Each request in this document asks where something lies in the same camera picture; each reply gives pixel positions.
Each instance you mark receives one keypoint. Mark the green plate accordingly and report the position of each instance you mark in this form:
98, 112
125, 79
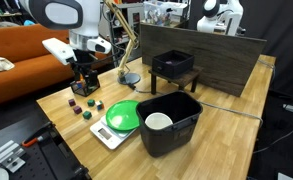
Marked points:
122, 115

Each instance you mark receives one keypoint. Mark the small dark wooden stool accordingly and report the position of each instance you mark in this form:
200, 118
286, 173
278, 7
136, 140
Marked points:
191, 77

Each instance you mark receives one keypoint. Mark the orange sofa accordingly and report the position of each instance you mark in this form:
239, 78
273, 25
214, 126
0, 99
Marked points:
35, 68

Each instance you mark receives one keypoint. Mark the wooden desk lamp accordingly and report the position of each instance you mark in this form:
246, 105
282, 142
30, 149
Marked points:
124, 78

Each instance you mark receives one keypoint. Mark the black fabric box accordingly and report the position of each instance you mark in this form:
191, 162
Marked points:
173, 63

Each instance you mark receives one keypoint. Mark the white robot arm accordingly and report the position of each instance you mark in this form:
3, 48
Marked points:
81, 18

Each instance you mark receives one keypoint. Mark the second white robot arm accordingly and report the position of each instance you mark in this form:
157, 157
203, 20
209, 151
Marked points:
221, 18

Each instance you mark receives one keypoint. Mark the black wire rack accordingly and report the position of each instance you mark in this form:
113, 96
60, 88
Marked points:
89, 87

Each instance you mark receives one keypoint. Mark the purple cube front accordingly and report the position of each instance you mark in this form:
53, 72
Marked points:
77, 109

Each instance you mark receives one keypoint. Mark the purple cube back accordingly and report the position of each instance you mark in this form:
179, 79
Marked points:
71, 102

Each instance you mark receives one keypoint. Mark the black plastic bin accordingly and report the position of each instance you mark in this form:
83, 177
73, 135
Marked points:
181, 108

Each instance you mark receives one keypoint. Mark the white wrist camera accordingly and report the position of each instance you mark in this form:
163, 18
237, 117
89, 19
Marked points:
60, 50

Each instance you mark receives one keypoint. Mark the small multicolour Rubik's cube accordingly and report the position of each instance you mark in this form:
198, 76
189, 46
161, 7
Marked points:
99, 105

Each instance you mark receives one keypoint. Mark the aluminium extrusion rail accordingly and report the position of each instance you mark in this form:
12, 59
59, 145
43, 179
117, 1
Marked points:
11, 156

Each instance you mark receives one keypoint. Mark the green cube near rack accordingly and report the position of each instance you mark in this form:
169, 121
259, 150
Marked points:
91, 102

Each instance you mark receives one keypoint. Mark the white bowl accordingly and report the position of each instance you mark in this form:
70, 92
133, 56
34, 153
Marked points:
157, 121

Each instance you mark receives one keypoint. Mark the purple cube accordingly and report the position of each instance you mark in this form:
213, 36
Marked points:
77, 109
71, 102

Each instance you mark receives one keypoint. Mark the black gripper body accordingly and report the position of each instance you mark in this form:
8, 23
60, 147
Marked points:
82, 67

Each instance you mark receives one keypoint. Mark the orange handled clamp near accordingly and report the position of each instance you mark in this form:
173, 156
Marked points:
39, 135

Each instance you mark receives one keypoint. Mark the dark wooden board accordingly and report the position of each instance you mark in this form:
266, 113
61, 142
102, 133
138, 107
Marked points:
227, 61

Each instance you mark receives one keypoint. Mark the white kitchen scale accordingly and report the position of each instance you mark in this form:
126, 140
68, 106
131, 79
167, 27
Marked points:
110, 137

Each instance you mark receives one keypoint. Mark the green cube near scale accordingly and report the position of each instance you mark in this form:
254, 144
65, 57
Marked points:
87, 115

